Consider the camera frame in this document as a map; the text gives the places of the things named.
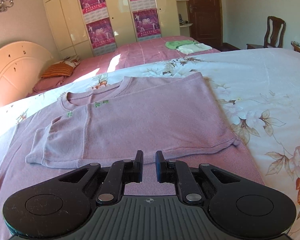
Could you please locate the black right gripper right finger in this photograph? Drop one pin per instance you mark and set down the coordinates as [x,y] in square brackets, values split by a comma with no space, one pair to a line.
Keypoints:
[179,174]

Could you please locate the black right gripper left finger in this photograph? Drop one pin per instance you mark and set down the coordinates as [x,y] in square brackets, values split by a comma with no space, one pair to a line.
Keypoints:
[120,173]

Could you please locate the pink knit sweater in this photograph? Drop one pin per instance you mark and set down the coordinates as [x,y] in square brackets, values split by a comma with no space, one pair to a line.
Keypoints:
[178,116]

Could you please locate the pink folded pillow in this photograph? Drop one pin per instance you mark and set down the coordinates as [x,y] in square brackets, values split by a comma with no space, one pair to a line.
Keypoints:
[45,84]

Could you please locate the orange striped pillow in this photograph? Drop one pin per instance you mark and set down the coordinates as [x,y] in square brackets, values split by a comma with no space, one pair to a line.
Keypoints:
[59,69]

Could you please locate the white floral bed sheet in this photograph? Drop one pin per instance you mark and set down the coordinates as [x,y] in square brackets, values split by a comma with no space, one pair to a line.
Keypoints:
[258,91]

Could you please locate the pink checked bed cover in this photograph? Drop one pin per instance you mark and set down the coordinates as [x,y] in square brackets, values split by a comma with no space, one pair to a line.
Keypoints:
[126,56]

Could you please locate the white folded cloth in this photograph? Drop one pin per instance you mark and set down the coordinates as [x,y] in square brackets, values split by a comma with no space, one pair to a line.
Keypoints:
[193,48]

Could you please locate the green folded cloth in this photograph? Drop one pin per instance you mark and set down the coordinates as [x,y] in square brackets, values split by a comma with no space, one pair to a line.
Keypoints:
[174,45]

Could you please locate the lower left purple poster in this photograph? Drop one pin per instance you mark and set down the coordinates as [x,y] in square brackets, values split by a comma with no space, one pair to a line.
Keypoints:
[101,37]

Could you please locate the lower right purple poster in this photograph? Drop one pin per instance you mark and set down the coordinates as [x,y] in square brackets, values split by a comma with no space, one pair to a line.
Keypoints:
[147,24]

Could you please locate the cream arched headboard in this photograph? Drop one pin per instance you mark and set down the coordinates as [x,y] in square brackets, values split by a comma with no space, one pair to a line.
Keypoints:
[21,65]

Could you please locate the cream corner shelf unit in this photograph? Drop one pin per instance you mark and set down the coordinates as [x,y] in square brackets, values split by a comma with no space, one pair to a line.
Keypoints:
[183,11]

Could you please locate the dark brown wooden door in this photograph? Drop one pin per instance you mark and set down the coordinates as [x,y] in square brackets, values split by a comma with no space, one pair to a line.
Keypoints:
[206,19]

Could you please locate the upper left purple poster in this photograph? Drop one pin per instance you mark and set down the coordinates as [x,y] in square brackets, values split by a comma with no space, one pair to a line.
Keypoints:
[93,10]

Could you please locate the dark wooden chair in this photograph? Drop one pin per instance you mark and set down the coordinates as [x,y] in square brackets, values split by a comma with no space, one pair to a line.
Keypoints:
[274,36]

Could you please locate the cream wardrobe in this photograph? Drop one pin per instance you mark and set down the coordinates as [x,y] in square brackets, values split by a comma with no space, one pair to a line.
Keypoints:
[71,35]

